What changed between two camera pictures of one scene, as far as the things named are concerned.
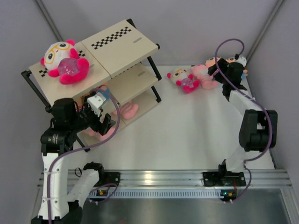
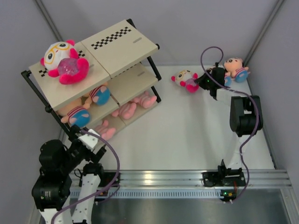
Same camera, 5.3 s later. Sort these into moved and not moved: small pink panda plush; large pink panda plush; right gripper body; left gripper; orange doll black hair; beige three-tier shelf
Moved: right gripper body; orange doll black hair; left gripper; small pink panda plush
Not moved: beige three-tier shelf; large pink panda plush
